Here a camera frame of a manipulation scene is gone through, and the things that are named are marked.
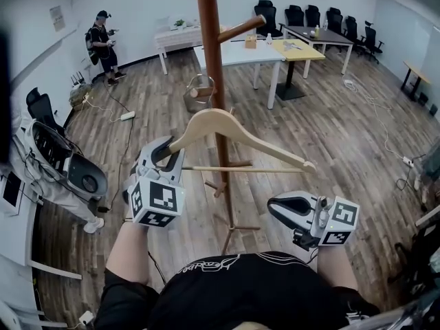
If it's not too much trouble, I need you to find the brown wooden coat stand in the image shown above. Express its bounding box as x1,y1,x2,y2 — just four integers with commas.
181,0,267,254

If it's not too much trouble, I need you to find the white floor cable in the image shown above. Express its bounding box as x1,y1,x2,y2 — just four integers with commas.
341,77,410,162

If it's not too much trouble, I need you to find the wall poster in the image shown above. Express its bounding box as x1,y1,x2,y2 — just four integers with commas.
48,5,67,32

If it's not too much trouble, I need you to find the yellow table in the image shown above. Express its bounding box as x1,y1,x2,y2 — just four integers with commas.
271,38,327,102
399,60,431,102

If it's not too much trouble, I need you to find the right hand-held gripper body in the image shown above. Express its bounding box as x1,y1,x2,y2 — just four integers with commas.
293,195,360,251

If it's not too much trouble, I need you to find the olive floor bag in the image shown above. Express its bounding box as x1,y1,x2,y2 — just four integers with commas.
68,85,93,112

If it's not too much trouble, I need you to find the yellow top side table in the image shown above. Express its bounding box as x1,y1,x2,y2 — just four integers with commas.
399,60,431,102

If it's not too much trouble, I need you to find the person's left forearm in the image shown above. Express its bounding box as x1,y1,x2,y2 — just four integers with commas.
105,219,163,285

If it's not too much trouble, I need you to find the black swivel chair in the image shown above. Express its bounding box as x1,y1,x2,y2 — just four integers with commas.
387,214,440,305

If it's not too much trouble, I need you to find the black mesh office chair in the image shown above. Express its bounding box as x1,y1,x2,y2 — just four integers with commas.
25,87,67,138

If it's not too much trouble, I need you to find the white wifi router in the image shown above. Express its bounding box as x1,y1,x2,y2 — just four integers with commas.
69,71,87,89

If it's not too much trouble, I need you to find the white desk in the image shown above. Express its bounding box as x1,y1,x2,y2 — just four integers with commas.
0,168,84,281

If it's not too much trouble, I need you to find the dark top table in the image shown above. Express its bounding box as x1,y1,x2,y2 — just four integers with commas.
280,25,355,76

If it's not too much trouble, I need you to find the person's right forearm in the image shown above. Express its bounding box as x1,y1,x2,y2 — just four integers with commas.
315,245,359,289

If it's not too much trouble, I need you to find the person's black printed shirt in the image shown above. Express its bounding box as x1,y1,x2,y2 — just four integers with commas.
93,251,382,330

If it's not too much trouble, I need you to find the white tablet screen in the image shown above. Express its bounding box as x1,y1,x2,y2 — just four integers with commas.
1,170,25,217

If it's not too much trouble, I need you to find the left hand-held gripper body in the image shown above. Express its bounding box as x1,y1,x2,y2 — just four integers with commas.
127,164,187,228

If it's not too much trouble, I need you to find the row of black office chairs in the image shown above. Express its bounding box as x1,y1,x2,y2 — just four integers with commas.
253,0,385,65

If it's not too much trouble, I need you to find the white slatted table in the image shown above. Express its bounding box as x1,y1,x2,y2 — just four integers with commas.
154,25,207,76

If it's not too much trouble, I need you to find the light wooden hanger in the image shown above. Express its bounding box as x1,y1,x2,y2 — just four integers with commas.
168,74,318,175

